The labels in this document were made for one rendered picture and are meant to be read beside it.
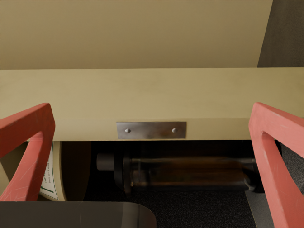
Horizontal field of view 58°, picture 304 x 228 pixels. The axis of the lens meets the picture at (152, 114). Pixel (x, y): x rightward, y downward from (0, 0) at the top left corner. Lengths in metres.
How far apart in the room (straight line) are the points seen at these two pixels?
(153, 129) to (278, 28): 0.43
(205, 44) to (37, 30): 0.41
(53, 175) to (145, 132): 0.15
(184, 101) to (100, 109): 0.09
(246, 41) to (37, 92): 0.53
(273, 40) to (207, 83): 0.34
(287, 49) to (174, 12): 0.26
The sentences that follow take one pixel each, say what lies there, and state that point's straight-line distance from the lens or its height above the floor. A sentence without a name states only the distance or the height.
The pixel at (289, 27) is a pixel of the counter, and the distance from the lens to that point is 0.60.
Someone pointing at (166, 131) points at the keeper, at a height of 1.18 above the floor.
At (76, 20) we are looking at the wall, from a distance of 0.70.
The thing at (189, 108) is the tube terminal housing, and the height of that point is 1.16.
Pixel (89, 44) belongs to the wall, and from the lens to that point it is 0.71.
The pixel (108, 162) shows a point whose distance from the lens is 0.43.
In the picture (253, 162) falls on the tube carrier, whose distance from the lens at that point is 0.42.
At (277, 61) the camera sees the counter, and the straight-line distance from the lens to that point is 0.63.
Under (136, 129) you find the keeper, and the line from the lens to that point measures 0.28.
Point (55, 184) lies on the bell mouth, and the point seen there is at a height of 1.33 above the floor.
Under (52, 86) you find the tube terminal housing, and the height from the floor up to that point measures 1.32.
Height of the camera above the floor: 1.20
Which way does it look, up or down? level
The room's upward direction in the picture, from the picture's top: 90 degrees counter-clockwise
